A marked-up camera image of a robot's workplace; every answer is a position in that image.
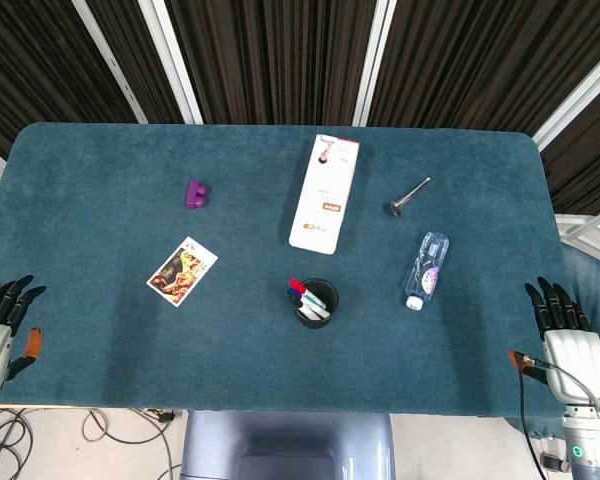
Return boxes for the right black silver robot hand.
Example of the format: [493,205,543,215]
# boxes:
[508,276,600,406]

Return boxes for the red cap whiteboard marker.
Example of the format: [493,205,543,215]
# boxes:
[289,278,331,314]

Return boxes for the black mesh pen holder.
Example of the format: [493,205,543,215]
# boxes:
[293,277,340,330]

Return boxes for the black cap whiteboard marker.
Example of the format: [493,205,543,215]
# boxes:
[286,295,326,320]

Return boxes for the white markers in holder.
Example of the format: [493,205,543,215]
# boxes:
[286,285,331,318]

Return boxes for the teal fabric table cover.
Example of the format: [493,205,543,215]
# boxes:
[0,122,600,439]

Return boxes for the clear plastic water bottle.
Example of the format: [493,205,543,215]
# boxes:
[404,231,451,310]

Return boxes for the illustrated picture card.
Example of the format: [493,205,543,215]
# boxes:
[145,236,219,308]

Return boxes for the metal engine valve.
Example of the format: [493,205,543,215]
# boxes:
[388,176,432,219]

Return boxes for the purple toy building block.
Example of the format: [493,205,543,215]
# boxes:
[183,180,210,210]

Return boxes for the blue grey robot torso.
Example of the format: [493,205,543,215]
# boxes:
[180,410,396,480]

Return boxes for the long white cardboard box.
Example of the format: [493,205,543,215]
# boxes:
[288,133,361,256]

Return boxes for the dark brown pleated curtain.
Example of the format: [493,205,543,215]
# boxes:
[0,0,600,216]

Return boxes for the grey hand cable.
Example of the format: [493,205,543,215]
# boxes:
[527,357,600,409]

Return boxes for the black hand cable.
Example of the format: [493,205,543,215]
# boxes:
[513,351,549,480]

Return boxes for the black floor cable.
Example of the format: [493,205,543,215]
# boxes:
[0,407,34,480]

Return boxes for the white metal frame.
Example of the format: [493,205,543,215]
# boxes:
[554,211,600,265]

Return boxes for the grey floor cable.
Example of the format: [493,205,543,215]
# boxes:
[81,408,175,480]

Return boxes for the white metal post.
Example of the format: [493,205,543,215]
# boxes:
[531,38,600,152]
[352,0,398,127]
[138,0,204,125]
[72,0,149,125]

